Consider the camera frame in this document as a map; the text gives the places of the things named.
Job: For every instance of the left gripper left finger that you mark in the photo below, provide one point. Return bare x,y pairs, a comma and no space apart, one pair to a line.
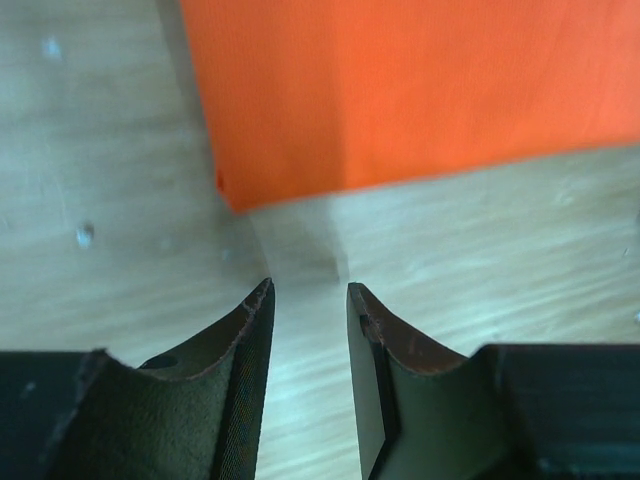
192,412

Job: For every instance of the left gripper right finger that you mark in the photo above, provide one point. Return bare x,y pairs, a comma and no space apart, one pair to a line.
423,411

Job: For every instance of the orange t shirt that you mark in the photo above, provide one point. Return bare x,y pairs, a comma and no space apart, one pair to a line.
305,98

